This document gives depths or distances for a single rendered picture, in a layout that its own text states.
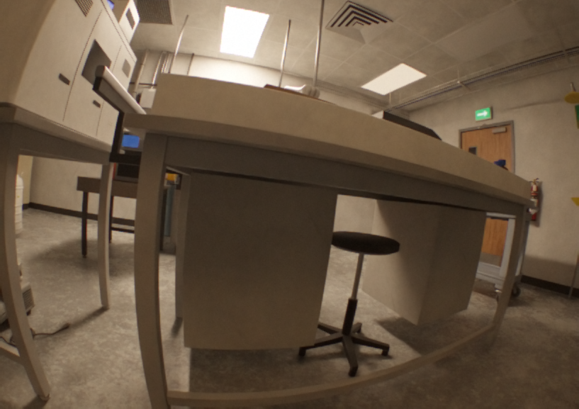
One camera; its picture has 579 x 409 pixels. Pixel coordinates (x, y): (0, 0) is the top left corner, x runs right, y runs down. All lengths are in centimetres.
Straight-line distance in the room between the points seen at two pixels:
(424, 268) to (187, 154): 116
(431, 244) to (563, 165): 275
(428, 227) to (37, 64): 165
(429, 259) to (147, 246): 117
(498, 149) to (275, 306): 377
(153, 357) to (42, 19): 94
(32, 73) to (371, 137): 94
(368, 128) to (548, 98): 359
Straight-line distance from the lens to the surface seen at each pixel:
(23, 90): 83
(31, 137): 86
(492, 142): 422
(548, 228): 371
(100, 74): 60
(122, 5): 140
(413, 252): 139
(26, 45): 84
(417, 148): 74
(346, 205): 446
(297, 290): 92
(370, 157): 61
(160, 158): 55
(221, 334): 95
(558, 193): 371
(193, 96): 54
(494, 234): 402
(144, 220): 56
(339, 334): 137
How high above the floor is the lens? 78
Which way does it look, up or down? level
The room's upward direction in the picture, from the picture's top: 7 degrees clockwise
